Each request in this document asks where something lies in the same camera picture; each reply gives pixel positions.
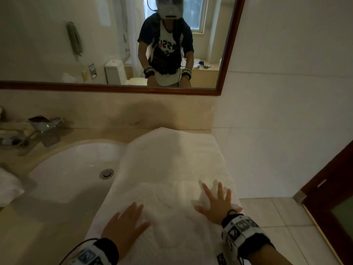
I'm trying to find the person's left hand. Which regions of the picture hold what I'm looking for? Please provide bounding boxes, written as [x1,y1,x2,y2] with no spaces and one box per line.
[102,202,151,260]

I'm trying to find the person's right hand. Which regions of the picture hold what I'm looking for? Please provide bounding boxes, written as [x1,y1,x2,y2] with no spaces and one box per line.
[194,181,243,225]

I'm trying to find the large white towel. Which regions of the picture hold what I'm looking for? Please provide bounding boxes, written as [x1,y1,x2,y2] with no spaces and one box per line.
[85,127,244,265]

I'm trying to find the person's right forearm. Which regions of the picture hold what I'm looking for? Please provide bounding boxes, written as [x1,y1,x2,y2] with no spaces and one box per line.
[247,243,293,265]

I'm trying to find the metal door stop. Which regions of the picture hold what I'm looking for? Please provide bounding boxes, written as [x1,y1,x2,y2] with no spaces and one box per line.
[292,190,307,204]

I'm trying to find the metal sink drain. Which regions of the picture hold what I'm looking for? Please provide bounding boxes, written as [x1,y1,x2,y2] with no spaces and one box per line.
[99,168,115,180]

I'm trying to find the white sink basin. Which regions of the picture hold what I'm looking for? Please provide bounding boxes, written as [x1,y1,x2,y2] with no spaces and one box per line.
[11,139,128,227]

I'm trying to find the brown wooden door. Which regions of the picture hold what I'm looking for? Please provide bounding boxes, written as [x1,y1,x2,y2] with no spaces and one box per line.
[300,140,353,265]

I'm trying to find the chrome faucet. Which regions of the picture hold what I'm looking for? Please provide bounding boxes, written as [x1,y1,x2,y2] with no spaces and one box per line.
[18,116,66,156]

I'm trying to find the small folded white towel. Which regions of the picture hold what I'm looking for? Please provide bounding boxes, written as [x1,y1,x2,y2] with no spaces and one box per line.
[0,168,25,208]

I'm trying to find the toiletries tray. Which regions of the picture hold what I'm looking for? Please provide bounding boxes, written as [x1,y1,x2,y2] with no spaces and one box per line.
[0,121,32,147]

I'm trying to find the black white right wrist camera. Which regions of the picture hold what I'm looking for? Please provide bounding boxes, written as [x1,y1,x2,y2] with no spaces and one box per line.
[216,214,274,265]

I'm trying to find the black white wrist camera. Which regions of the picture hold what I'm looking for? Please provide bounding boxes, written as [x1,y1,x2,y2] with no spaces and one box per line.
[67,238,120,265]
[216,214,274,265]

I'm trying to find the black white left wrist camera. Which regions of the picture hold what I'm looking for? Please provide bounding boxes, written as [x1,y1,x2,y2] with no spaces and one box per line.
[67,238,120,265]

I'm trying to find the wooden framed wall mirror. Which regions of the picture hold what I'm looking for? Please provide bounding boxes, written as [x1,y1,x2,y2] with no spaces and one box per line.
[0,0,246,96]

